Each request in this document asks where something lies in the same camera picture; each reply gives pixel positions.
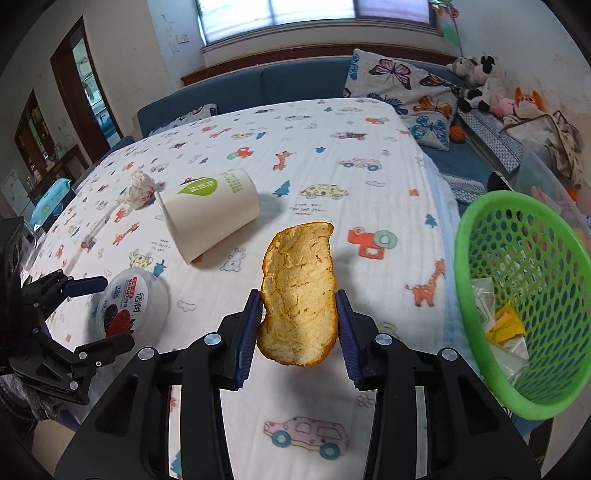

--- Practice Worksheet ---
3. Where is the clear plastic bag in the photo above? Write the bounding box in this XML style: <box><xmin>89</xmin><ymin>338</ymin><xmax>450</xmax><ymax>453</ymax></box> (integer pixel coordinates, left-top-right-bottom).
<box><xmin>471</xmin><ymin>277</ymin><xmax>499</xmax><ymax>330</ymax></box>

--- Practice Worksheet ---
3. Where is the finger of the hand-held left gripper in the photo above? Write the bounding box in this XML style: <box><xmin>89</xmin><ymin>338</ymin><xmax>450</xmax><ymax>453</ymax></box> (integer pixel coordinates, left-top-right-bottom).
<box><xmin>21</xmin><ymin>271</ymin><xmax>108</xmax><ymax>315</ymax></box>
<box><xmin>11</xmin><ymin>323</ymin><xmax>136</xmax><ymax>404</ymax></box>

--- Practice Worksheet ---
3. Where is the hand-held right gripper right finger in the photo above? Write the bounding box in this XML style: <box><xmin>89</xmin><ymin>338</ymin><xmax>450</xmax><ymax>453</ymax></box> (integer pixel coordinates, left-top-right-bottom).
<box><xmin>335</xmin><ymin>290</ymin><xmax>541</xmax><ymax>480</ymax></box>

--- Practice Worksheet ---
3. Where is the patterned clothing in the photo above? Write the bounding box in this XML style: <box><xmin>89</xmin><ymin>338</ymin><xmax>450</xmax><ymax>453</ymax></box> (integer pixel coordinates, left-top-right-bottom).
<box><xmin>0</xmin><ymin>374</ymin><xmax>70</xmax><ymax>430</ymax></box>

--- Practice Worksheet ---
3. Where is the wooden door frame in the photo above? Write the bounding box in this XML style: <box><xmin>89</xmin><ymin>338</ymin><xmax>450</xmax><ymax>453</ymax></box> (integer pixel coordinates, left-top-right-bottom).
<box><xmin>50</xmin><ymin>16</ymin><xmax>125</xmax><ymax>162</ymax></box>

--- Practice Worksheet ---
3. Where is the blue checkered folded blanket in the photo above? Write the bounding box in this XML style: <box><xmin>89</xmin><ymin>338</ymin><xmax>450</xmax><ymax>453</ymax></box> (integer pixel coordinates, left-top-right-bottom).
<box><xmin>459</xmin><ymin>111</ymin><xmax>525</xmax><ymax>169</ymax></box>

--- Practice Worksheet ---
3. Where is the orange peel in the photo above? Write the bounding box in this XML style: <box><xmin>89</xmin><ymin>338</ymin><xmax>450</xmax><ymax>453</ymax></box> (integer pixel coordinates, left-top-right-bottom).
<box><xmin>256</xmin><ymin>222</ymin><xmax>339</xmax><ymax>367</ymax></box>

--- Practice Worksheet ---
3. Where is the beige patterned cloth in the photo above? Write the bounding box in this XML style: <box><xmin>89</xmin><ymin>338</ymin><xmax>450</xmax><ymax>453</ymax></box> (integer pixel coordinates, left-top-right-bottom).
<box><xmin>503</xmin><ymin>111</ymin><xmax>585</xmax><ymax>188</ymax></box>

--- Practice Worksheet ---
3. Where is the white paper cup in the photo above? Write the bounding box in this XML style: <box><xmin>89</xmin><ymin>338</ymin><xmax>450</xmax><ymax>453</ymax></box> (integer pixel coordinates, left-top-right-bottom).
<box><xmin>156</xmin><ymin>168</ymin><xmax>260</xmax><ymax>265</ymax></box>

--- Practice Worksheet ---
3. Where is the black white cow plush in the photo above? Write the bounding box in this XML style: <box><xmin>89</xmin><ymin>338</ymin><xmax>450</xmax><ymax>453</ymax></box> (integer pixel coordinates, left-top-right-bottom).
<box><xmin>457</xmin><ymin>55</ymin><xmax>502</xmax><ymax>112</ymax></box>

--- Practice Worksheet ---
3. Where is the green plastic basket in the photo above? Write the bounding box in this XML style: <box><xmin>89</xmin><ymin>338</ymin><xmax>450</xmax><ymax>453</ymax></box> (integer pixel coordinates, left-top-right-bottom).
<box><xmin>453</xmin><ymin>191</ymin><xmax>591</xmax><ymax>421</ymax></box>

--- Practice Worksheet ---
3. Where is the grey plush toy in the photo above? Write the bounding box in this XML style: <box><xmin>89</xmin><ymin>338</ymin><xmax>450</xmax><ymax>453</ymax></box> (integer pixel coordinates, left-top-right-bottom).
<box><xmin>445</xmin><ymin>56</ymin><xmax>481</xmax><ymax>88</ymax></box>

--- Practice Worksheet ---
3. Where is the clear plastic storage bin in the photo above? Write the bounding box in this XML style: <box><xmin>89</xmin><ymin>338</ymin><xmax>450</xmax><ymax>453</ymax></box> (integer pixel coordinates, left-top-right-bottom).
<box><xmin>512</xmin><ymin>148</ymin><xmax>591</xmax><ymax>241</ymax></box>

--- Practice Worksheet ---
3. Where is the blue sofa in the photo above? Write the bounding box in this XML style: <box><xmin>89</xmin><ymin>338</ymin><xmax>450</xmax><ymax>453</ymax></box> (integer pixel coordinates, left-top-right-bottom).
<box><xmin>136</xmin><ymin>55</ymin><xmax>518</xmax><ymax>204</ymax></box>

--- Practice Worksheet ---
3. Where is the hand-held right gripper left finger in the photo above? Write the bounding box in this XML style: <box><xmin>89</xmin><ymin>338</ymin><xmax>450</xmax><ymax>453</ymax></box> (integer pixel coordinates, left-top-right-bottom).
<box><xmin>54</xmin><ymin>288</ymin><xmax>263</xmax><ymax>480</ymax></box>

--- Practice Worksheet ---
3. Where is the brown wooden rail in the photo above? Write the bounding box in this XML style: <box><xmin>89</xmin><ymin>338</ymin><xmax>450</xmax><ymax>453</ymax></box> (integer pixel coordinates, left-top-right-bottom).
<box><xmin>181</xmin><ymin>44</ymin><xmax>444</xmax><ymax>86</ymax></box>

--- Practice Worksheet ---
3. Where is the white yogurt cup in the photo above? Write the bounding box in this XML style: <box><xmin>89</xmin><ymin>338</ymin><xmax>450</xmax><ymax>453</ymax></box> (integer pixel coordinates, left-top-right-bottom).
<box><xmin>98</xmin><ymin>269</ymin><xmax>168</xmax><ymax>337</ymax></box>

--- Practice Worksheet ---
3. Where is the colourful toy pinwheel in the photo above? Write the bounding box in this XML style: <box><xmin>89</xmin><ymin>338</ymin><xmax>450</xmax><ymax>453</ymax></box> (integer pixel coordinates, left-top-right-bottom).
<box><xmin>429</xmin><ymin>0</ymin><xmax>465</xmax><ymax>54</ymax></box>

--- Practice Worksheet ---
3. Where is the crumpled white tissue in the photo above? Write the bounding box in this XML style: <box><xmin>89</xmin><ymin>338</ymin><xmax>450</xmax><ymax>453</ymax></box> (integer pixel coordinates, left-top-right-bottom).
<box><xmin>122</xmin><ymin>167</ymin><xmax>155</xmax><ymax>209</ymax></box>

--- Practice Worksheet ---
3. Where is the yellow snack packet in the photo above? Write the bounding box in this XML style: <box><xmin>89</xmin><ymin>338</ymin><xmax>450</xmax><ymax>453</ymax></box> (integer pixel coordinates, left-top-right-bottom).
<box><xmin>489</xmin><ymin>300</ymin><xmax>527</xmax><ymax>344</ymax></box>

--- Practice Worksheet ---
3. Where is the butterfly print pillow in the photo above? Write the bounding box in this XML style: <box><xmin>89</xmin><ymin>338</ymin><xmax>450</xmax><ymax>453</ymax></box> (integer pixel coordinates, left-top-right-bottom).
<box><xmin>344</xmin><ymin>48</ymin><xmax>458</xmax><ymax>151</ymax></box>

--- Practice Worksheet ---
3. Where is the white printed blanket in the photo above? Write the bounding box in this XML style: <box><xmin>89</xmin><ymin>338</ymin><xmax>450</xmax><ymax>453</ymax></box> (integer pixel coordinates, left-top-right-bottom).
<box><xmin>32</xmin><ymin>98</ymin><xmax>509</xmax><ymax>480</ymax></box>

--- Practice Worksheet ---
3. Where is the blue wet wipes pack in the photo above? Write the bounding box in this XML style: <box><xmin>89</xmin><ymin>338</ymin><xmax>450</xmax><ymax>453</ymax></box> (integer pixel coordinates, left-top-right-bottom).
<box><xmin>30</xmin><ymin>178</ymin><xmax>74</xmax><ymax>227</ymax></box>

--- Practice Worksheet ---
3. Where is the wooden cabinet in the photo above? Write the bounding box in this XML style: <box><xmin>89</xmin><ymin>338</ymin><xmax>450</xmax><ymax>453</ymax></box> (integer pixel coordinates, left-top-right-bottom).
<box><xmin>14</xmin><ymin>90</ymin><xmax>61</xmax><ymax>195</ymax></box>

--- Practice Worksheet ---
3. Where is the orange fox plush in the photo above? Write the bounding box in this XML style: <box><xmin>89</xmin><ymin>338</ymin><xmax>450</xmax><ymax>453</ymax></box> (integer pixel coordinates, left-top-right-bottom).
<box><xmin>512</xmin><ymin>88</ymin><xmax>546</xmax><ymax>118</ymax></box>

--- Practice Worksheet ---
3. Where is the window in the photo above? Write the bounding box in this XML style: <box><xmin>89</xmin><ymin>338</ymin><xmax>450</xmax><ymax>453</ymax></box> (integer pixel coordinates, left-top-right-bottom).
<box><xmin>196</xmin><ymin>0</ymin><xmax>439</xmax><ymax>47</ymax></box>

